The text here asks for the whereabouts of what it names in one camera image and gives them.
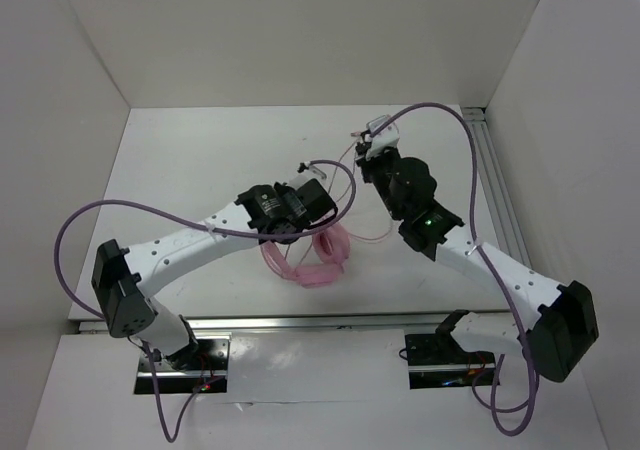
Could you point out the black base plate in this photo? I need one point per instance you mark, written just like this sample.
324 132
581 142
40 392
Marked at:
435 362
206 371

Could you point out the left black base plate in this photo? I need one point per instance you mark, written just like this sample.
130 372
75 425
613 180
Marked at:
206 371

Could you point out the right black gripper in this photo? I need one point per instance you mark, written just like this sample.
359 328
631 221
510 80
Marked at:
366 164

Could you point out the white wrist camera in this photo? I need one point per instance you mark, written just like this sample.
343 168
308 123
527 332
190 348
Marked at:
378 136
307 171

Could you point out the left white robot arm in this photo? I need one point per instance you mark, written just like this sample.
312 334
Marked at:
126 281

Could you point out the pink headphones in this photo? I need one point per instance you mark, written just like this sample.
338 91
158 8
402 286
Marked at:
321 265

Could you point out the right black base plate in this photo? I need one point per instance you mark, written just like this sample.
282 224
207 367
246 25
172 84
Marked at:
435 362

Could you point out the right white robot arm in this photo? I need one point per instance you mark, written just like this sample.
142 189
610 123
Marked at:
555 323

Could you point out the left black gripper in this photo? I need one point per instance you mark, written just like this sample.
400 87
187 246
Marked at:
280 189

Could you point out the aluminium front rail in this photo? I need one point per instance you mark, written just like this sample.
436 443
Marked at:
311 322

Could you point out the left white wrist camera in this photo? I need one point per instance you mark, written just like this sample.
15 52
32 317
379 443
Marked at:
307 171

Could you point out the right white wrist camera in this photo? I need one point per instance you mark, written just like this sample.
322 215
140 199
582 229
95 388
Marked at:
378 136

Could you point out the aluminium side rail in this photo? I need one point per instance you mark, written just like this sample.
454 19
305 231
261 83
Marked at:
507 229

